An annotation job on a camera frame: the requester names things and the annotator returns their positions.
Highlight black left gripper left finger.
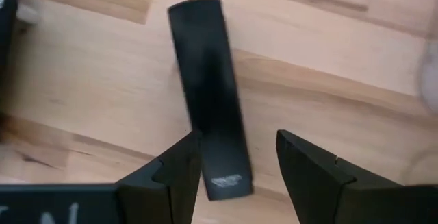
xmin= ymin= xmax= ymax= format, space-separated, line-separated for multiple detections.
xmin=114 ymin=129 xmax=203 ymax=224

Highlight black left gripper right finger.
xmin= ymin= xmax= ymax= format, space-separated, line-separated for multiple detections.
xmin=276 ymin=129 xmax=377 ymax=224

